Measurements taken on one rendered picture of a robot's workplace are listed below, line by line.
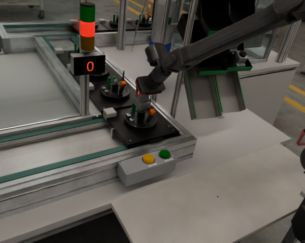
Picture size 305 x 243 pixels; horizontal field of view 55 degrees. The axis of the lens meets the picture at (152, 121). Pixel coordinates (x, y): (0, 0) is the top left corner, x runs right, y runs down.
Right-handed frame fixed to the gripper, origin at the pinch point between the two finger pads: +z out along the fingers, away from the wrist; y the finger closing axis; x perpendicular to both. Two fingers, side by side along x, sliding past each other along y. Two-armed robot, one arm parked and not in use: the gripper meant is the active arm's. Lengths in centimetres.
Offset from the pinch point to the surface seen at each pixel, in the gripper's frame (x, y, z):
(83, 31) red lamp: -21.6, 20.4, -11.4
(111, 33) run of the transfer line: -84, -41, 82
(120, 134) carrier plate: 12.2, 10.7, 7.8
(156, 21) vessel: -65, -55, 43
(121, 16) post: -86, -43, 63
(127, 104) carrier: -3.3, -2.4, 19.3
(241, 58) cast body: -1.8, -40.6, -17.4
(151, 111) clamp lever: 8.4, -0.1, -2.2
